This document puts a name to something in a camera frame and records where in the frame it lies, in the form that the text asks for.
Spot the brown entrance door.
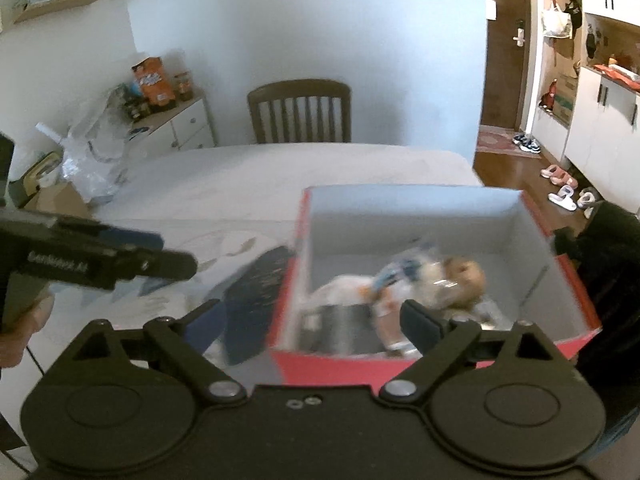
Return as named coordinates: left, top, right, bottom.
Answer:
left=482, top=0, right=532, bottom=132

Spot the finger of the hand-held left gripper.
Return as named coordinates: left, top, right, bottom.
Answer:
left=97, top=225, right=165, bottom=254
left=112, top=247, right=199, bottom=292

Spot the dark cloth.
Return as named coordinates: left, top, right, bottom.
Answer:
left=552, top=199, right=640, bottom=463

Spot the printed cardboard carton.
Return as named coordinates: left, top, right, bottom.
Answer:
left=549, top=74, right=581, bottom=124

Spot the white hanging bag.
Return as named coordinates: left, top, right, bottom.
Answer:
left=542, top=0, right=572, bottom=39

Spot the tan capybara toy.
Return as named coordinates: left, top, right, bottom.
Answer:
left=439, top=256, right=489, bottom=317

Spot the wooden wall shelf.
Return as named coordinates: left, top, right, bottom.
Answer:
left=12, top=0, right=108, bottom=24

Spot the clear plastic bag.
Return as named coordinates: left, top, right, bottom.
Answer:
left=59, top=89, right=132, bottom=202

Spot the patterned door rug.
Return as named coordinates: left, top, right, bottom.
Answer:
left=474, top=127, right=544, bottom=159

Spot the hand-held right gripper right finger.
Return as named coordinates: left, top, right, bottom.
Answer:
left=379, top=298, right=567, bottom=404

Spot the brown glass jar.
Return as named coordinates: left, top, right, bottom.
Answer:
left=173, top=72, right=194, bottom=102

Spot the red cardboard box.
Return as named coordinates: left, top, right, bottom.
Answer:
left=266, top=184, right=604, bottom=387

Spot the pair of pink slippers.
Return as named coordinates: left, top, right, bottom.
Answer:
left=539, top=162, right=579, bottom=189

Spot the orange snack bag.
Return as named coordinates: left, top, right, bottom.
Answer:
left=131, top=55, right=177, bottom=107

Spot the blueberry print bread packet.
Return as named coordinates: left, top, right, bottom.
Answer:
left=369, top=243, right=443, bottom=311

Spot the white shoe cabinet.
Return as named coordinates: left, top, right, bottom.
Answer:
left=564, top=64, right=640, bottom=203

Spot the person's left hand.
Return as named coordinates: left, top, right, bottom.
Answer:
left=0, top=292, right=55, bottom=369

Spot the white drawer cabinet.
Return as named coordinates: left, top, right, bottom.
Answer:
left=126, top=94, right=219, bottom=152

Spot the grey white tissue packet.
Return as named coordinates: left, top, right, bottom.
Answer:
left=299, top=274, right=383, bottom=353

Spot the brown wooden chair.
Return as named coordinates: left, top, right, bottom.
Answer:
left=247, top=78, right=353, bottom=145

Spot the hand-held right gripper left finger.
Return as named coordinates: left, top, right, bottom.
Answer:
left=71, top=299, right=247, bottom=406

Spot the brown cardboard box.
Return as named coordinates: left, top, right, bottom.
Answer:
left=24, top=182, right=94, bottom=222

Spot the yellow black bag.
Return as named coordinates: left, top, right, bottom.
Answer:
left=9, top=149, right=64, bottom=207

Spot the white fish print desktop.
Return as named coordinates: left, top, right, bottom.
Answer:
left=0, top=142, right=484, bottom=463

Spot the pair of dark sneakers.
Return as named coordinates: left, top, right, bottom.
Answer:
left=512, top=132, right=544, bottom=154

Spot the small red bag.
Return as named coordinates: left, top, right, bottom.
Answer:
left=538, top=79, right=559, bottom=112

